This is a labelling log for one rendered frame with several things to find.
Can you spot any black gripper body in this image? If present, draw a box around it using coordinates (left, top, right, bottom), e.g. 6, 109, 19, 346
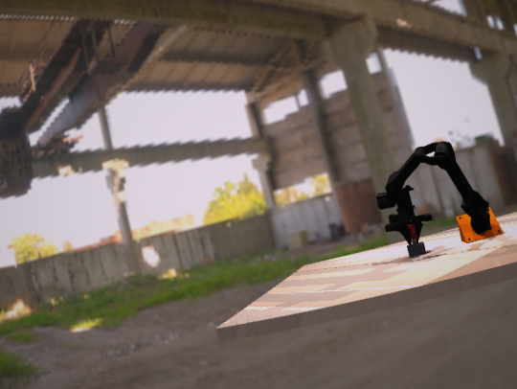
385, 203, 433, 232

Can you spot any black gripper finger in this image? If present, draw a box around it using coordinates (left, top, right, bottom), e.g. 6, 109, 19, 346
416, 223, 424, 243
396, 228, 412, 245

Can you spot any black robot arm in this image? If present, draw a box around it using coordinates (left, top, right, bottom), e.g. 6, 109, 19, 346
376, 142, 491, 234

